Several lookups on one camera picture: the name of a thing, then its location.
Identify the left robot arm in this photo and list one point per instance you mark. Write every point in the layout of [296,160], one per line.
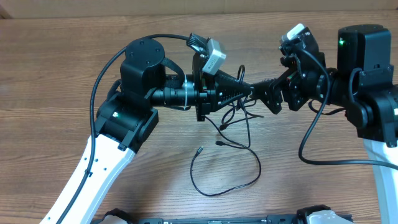
[176,88]

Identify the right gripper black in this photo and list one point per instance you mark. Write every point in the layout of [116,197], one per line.
[272,93]

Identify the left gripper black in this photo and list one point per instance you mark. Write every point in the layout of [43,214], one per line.
[209,93]

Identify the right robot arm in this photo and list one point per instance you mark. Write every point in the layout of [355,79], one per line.
[361,85]

